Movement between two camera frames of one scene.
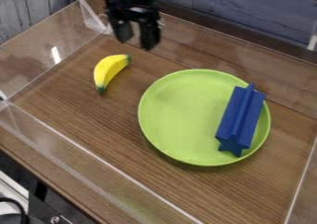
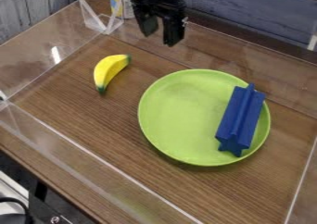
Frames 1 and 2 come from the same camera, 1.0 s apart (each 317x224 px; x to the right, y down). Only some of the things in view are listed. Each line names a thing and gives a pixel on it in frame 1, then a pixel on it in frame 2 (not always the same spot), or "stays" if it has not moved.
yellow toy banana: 107,68 stays
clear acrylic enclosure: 191,133 stays
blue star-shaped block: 236,128 stays
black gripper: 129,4 → 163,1
